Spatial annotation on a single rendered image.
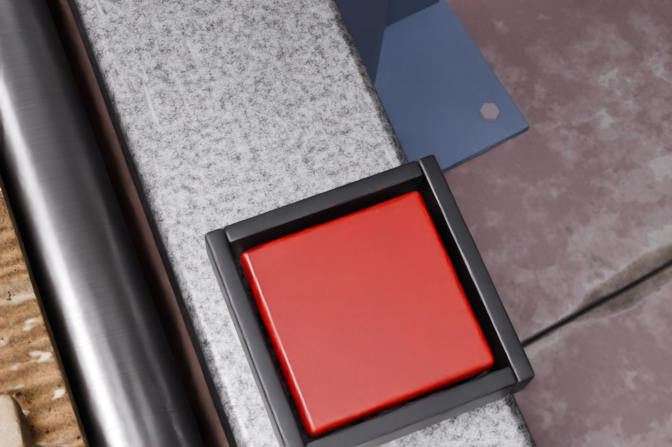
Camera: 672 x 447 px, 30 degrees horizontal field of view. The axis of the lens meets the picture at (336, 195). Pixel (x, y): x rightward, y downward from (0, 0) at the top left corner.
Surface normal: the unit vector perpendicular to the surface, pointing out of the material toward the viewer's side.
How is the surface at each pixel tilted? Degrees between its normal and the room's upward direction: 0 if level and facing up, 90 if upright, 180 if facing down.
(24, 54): 23
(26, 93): 14
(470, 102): 0
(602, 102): 0
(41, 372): 0
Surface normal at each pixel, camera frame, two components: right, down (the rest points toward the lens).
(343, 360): 0.05, -0.38
